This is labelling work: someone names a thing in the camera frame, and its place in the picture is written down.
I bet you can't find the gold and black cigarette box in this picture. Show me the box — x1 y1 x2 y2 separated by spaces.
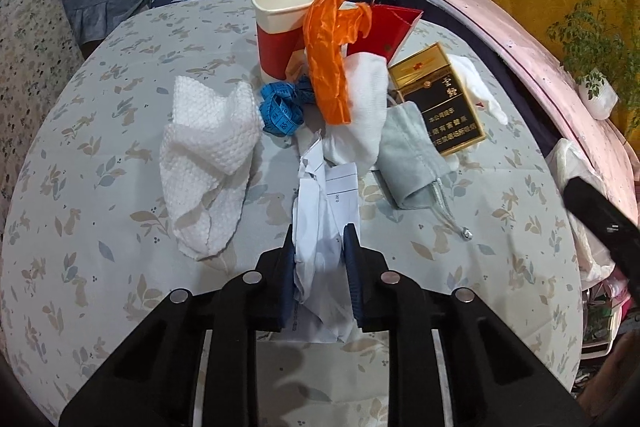
388 42 487 156

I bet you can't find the white tissue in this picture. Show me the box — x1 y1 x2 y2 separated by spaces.
452 54 510 125

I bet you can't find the floral tablecloth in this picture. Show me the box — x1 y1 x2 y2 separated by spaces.
0 0 583 427

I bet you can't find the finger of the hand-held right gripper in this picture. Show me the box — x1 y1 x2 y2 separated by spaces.
562 177 640 295

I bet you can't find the red and white paper cup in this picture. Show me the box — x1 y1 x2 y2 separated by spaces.
251 0 326 82

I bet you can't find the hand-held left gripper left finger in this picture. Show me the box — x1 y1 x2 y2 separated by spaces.
59 223 296 427

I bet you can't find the white paper receipt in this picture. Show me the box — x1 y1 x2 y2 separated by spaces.
292 132 363 345

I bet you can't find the pink printed cloth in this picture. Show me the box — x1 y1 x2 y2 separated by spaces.
325 0 640 188

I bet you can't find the grey drawstring pouch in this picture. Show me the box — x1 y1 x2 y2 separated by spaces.
375 101 473 240

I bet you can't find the green plant in white pot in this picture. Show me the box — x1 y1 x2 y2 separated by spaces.
547 0 640 120

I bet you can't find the dark purple cloth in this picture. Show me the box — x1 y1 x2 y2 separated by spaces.
477 49 568 145

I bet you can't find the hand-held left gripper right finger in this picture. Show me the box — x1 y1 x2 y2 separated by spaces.
342 223 588 427

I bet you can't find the white textured paper towel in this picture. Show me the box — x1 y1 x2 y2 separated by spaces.
160 76 263 260

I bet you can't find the orange plastic bag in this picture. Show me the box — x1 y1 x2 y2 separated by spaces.
303 0 373 125

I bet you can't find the white cloth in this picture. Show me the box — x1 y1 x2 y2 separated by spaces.
322 53 391 170

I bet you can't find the red paper box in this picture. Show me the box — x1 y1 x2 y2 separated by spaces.
345 4 425 68

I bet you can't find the blue measuring tape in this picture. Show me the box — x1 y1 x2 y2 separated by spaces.
260 77 316 138

